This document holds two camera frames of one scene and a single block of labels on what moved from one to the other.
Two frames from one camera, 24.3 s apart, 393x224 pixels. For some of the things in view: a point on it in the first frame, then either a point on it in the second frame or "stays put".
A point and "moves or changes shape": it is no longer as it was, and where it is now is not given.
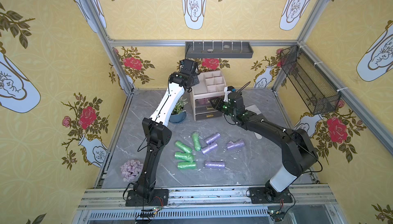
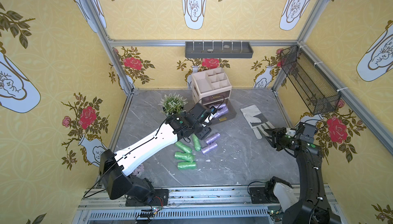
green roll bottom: [183, 165] stays put
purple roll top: [216, 137] stays put
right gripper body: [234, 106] to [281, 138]
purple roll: [210, 149] stays put
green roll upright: [195, 136] stays put
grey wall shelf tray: [218, 50] stays put
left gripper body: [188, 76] to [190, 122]
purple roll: [235, 144] moves or changes shape
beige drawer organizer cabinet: [211, 85] moves or changes shape
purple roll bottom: [214, 164] moves or changes shape
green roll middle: [184, 156] stays put
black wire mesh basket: [319, 92] stays put
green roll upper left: [183, 147] stays put
